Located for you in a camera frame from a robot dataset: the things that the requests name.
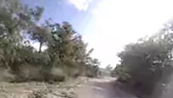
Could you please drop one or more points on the dry grass verge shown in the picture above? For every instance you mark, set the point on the dry grass verge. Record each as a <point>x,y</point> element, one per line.
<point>30,91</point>

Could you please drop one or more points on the row of dark trees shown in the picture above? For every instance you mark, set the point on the row of dark trees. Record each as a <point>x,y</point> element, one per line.
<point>149,65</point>

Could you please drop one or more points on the row of green bushes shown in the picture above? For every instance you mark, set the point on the row of green bushes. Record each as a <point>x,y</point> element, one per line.
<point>18,40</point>

